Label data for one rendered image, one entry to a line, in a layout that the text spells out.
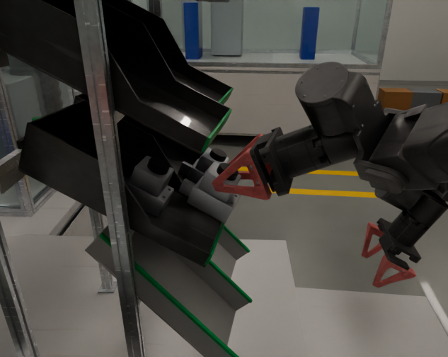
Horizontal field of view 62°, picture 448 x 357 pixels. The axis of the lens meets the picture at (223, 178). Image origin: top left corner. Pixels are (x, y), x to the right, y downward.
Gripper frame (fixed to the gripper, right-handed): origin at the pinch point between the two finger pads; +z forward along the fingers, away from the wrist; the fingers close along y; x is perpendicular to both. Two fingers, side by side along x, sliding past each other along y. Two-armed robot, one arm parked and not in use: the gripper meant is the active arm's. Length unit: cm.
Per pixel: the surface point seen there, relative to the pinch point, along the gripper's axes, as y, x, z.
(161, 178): 4.0, -4.0, 6.6
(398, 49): -856, 89, -118
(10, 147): -41, -20, 78
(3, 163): 9.8, -14.5, 24.0
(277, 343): -12.9, 41.2, 10.4
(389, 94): -520, 104, -55
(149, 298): 7.7, 11.5, 15.4
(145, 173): 4.6, -5.5, 8.1
